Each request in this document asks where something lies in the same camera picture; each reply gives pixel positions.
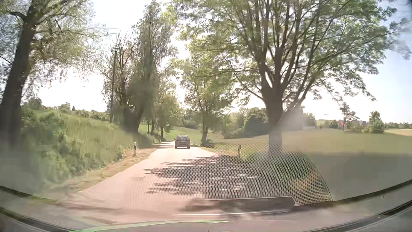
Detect slender leafy tree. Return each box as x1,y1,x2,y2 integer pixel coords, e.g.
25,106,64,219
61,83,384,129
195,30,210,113
171,56,239,144

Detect dark grey car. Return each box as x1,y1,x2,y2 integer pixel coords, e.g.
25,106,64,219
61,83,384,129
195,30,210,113
174,135,191,149

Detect dark green bushes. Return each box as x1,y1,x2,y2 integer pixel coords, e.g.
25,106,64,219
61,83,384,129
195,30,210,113
222,107,269,140

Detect group of tall trees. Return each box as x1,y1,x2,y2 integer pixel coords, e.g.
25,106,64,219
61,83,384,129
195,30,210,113
97,0,184,139

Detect large leafy tree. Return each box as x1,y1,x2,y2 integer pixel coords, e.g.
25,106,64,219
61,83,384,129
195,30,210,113
172,0,412,155

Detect grey asphalt road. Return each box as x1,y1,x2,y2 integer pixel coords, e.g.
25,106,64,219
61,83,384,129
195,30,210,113
61,142,303,223

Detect wooden utility pole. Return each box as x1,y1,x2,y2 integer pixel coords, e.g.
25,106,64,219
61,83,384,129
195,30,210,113
109,47,118,124

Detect sandy dirt verge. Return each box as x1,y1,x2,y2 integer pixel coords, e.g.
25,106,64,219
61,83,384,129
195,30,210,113
55,147,158,194

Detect car's own bonnet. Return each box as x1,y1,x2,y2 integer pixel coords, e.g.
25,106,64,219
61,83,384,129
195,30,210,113
0,206,412,232

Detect grass bank with bushes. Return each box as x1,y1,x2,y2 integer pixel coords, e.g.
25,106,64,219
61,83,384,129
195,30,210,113
0,106,158,194

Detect houses with red roofs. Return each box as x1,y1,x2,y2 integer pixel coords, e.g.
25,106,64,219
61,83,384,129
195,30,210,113
335,119,368,130

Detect grass field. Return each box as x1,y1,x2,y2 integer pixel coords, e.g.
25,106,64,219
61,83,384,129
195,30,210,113
164,126,412,202

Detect round green bush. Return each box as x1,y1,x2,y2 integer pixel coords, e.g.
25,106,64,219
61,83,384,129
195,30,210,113
364,111,385,134

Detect thick dark tree trunk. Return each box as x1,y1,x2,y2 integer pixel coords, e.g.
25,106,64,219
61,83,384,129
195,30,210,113
0,0,97,145

